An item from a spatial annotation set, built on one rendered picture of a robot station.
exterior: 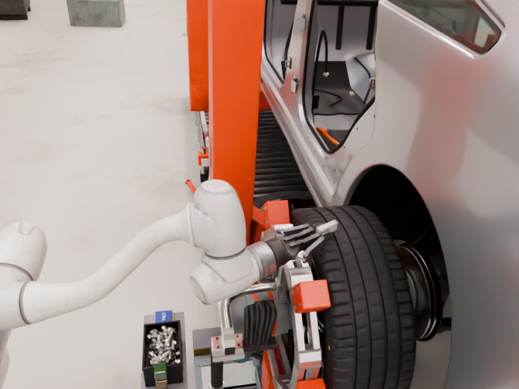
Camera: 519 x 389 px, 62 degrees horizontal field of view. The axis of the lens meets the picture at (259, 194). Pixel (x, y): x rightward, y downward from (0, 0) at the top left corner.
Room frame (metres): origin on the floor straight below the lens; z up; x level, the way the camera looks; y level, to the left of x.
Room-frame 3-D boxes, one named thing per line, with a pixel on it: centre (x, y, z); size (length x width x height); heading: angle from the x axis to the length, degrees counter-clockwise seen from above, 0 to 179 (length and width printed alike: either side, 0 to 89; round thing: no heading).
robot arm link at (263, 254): (0.82, -0.01, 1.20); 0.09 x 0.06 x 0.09; 38
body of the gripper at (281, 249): (0.87, -0.07, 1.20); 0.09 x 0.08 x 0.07; 128
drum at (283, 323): (0.95, -0.03, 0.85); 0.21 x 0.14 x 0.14; 103
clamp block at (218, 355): (0.76, 0.06, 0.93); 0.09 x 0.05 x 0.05; 103
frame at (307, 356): (0.97, -0.10, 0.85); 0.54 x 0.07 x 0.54; 13
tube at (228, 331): (0.85, -0.01, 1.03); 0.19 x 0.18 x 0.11; 103
